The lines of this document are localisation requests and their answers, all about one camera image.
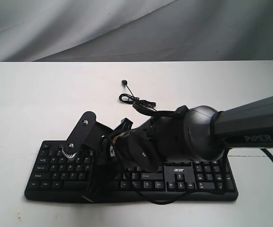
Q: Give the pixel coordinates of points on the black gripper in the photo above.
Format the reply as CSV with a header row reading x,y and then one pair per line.
x,y
157,141

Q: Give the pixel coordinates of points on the black acer keyboard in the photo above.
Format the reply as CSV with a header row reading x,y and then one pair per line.
x,y
56,179

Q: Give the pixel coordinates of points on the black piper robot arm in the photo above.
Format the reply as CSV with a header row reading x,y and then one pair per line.
x,y
209,134

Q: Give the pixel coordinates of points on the grey backdrop cloth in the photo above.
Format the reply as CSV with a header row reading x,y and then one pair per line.
x,y
136,30

